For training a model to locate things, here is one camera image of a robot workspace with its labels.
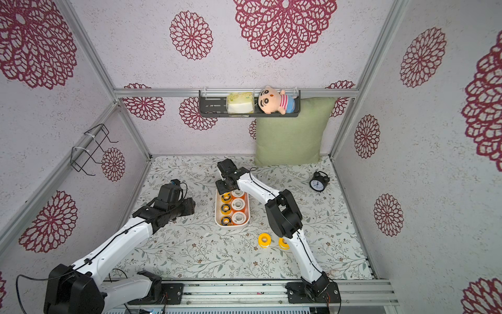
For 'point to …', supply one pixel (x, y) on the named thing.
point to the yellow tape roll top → (226, 197)
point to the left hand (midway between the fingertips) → (189, 205)
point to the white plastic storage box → (217, 212)
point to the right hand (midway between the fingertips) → (221, 184)
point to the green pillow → (293, 140)
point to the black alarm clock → (319, 181)
